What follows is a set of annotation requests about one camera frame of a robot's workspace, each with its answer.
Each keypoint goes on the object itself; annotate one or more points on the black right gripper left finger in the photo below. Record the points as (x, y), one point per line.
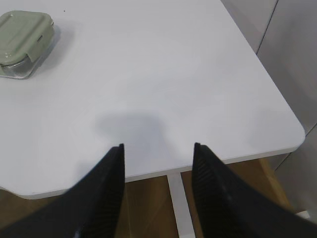
(90, 209)

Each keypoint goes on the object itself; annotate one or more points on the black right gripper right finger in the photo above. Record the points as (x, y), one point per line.
(228, 207)

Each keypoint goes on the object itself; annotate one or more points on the green lidded glass container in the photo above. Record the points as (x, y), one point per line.
(24, 37)

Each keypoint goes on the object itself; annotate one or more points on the white table leg frame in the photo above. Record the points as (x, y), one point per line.
(180, 206)

